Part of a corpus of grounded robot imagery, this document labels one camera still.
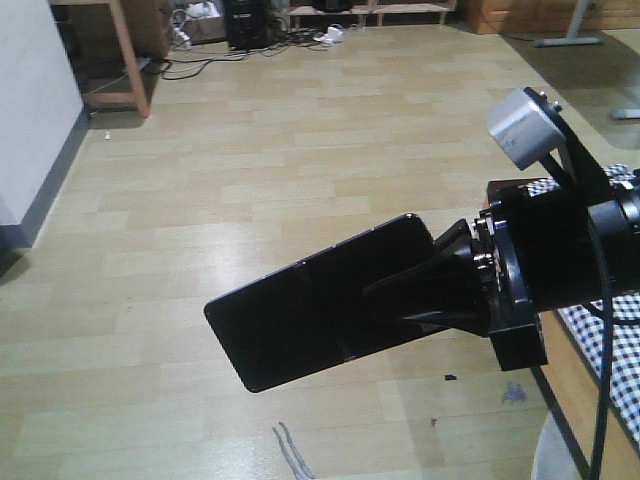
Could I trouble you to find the black computer tower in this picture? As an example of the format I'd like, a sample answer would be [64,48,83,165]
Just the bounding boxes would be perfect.
[224,0,275,50]

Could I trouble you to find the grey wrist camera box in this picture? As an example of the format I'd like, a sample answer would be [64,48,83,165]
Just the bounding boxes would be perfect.
[486,88,565,170]

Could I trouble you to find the checkered folded quilt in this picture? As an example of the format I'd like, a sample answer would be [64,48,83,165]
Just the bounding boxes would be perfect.
[524,163,640,451]

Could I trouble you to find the wooden shelf cabinet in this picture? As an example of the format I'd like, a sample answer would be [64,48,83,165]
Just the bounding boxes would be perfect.
[285,0,458,27]

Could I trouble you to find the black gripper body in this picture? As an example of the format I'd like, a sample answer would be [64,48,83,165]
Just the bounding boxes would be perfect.
[481,180,601,371]

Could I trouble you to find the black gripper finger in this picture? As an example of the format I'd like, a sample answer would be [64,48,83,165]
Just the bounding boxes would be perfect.
[363,219,490,336]

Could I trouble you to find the white power strip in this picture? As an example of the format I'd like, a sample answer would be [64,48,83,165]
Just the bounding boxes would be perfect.
[314,26,345,45]

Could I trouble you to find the cardboard box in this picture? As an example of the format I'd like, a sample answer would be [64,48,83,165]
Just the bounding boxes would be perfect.
[170,1,226,50]

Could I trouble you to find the light wooden desk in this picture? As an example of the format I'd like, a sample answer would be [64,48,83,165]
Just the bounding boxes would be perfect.
[49,0,171,118]

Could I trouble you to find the black camera cable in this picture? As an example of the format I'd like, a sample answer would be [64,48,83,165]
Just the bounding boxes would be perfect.
[587,219,616,480]

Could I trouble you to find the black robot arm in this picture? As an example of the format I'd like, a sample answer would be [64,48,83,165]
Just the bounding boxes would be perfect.
[364,185,639,371]

